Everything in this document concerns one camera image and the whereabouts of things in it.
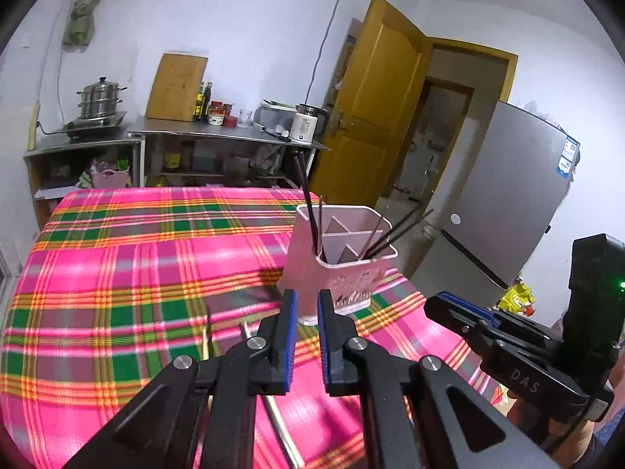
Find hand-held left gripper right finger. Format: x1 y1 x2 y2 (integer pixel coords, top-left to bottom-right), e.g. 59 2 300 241
317 290 562 469

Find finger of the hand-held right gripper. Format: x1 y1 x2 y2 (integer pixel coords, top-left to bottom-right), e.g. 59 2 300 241
423 296 499 353
436 291 563 343

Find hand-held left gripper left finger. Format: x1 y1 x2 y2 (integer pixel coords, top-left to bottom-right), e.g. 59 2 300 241
63 289 300 469

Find pink plastic utensil holder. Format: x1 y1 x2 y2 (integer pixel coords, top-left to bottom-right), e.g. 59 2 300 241
278 204 398 326

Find person's right forearm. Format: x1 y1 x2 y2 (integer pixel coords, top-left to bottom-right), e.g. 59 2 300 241
505 391 601 469

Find yellow plastic bag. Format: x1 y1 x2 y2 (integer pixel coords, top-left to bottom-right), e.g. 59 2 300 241
498 283 535 316

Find grey refrigerator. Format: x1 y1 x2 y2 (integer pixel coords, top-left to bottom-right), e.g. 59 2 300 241
410 102 582 289

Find grey cloth under counter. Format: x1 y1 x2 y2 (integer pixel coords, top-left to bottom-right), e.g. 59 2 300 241
249 144 284 177

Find pink plaid tablecloth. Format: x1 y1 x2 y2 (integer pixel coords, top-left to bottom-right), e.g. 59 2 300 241
0 186 506 469

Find white electric kettle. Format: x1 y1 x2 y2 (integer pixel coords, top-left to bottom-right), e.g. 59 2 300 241
289 104 330 145

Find clear plastic container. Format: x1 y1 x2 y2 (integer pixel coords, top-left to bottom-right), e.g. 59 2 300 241
255 100 298 135

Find yellow wooden door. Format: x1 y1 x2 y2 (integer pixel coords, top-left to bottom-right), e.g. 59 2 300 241
309 0 433 201

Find long steel counter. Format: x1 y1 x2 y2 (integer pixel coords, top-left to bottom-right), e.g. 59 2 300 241
128 116 332 191

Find pink basket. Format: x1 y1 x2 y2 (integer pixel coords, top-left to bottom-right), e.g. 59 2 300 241
90 166 132 189

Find wooden cutting board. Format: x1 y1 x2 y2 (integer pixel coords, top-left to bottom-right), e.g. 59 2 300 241
145 53 210 123

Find gas stove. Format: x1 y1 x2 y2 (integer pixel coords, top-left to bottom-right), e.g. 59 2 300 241
61 111 129 140

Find steel counter with stove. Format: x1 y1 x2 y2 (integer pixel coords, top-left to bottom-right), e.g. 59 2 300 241
23 132 142 216

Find steel steamer pot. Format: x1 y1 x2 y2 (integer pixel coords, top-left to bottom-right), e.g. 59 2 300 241
77 76 129 120

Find wooden rolling pin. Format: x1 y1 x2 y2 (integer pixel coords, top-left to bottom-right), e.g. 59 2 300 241
27 102 41 151

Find green hanging cloth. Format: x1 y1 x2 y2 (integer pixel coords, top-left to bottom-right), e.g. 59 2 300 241
62 0 115 48

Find yellow door frame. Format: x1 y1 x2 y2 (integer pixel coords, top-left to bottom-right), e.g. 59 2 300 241
381 39 519 216

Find black power cable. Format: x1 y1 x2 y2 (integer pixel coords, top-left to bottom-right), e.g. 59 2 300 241
305 0 345 106

